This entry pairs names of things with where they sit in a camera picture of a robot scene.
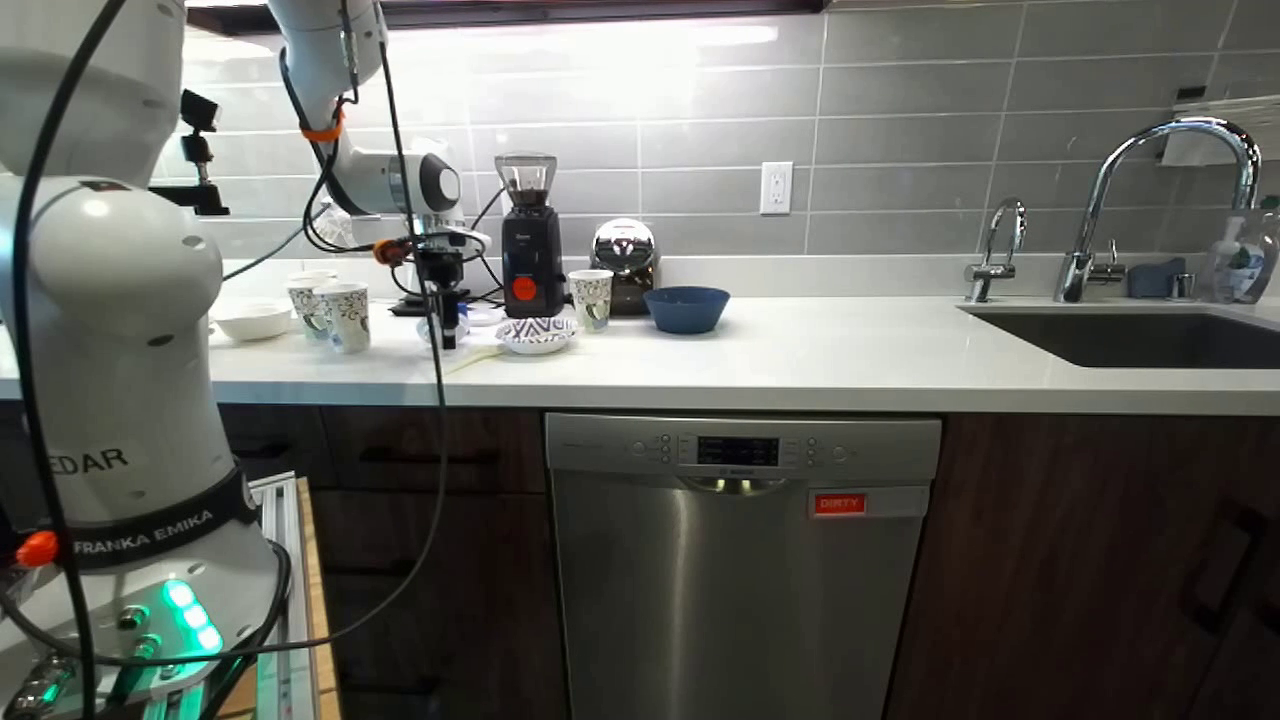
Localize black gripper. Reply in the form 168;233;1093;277
374;222;494;349

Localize white shallow dish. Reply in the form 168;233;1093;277
215;304;293;343

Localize patterned paper coffee cup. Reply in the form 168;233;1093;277
568;269;612;332

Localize clear soap dispenser bottle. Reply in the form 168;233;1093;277
1210;197;1280;304

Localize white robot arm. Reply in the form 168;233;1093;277
0;0;289;720

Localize blue bowl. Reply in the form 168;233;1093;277
649;282;728;337

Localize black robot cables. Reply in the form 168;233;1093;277
0;0;463;672

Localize stainless steel dishwasher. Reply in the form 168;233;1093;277
545;410;942;720

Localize chrome kitchen faucet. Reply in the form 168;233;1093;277
1057;117;1266;304

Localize black coffee grinder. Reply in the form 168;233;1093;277
498;156;563;314

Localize blue patterned paper plate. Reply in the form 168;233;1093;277
498;314;576;356

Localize white light switch plate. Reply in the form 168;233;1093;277
762;161;798;217

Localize dark wood cabinet right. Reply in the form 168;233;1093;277
887;414;1280;720

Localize small chrome tap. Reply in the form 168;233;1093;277
970;197;1030;304

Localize kitchen sink basin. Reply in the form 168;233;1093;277
978;308;1280;368

